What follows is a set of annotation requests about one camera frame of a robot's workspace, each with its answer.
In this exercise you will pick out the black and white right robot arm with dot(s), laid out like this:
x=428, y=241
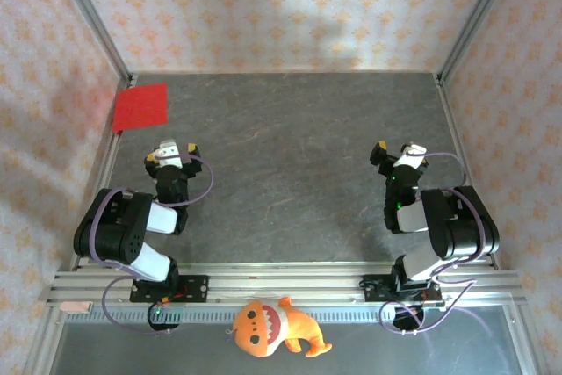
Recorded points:
x=456, y=225

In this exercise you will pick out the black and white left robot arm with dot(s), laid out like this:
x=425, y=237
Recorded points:
x=118, y=234

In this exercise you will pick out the pink tag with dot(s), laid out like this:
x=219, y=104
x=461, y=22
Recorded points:
x=75, y=306

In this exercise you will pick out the orange shark plush toy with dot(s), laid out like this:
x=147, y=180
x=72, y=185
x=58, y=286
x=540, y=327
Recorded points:
x=263, y=331

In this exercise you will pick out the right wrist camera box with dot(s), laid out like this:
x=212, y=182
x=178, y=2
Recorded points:
x=410, y=156

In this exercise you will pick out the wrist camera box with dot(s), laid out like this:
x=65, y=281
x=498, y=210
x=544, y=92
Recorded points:
x=170, y=155
x=410, y=156

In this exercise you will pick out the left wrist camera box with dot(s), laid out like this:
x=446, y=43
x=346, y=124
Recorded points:
x=170, y=155

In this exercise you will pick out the aluminium side rail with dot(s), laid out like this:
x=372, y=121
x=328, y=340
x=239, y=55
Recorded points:
x=103, y=173
x=461, y=151

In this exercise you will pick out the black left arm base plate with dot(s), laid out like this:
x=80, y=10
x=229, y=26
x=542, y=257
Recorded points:
x=195, y=289

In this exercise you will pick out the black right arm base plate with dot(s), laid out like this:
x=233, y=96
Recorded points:
x=375, y=289

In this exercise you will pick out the aluminium cross rail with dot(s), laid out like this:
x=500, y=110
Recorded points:
x=285, y=280

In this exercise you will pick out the aluminium frame post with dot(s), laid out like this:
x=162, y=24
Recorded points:
x=94, y=19
x=476, y=15

